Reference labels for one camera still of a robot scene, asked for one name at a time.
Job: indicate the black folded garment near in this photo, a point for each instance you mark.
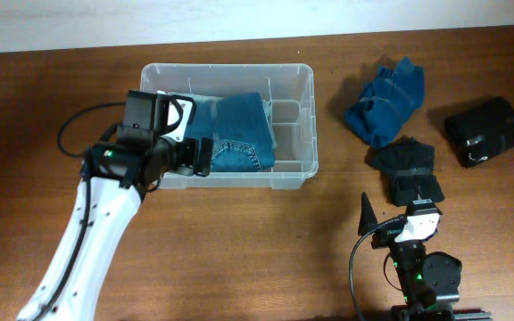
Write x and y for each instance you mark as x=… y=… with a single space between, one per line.
x=409 y=165

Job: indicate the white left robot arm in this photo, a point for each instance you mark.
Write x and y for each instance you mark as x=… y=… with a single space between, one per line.
x=117 y=172

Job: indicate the clear plastic storage container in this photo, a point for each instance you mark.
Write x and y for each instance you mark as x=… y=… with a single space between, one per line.
x=290 y=89

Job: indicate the light blue jeans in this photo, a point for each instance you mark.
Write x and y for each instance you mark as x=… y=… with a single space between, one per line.
x=269 y=120

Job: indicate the teal blue folded garment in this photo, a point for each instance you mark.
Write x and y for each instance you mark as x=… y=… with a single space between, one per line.
x=386 y=103

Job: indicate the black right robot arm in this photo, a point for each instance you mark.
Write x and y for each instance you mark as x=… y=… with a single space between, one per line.
x=429 y=282

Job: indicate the black folded garment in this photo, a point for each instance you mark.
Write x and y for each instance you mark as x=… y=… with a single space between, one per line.
x=482 y=132
x=409 y=165

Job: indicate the dark blue jeans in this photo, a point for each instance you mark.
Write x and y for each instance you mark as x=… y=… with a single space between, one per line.
x=241 y=160

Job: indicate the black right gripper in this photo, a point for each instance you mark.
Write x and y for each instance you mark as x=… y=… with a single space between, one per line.
x=386 y=234

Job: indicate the black folded garment far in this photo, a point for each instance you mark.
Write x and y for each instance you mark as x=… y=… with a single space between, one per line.
x=482 y=132

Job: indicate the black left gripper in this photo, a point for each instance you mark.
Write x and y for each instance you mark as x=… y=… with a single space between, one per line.
x=189 y=163

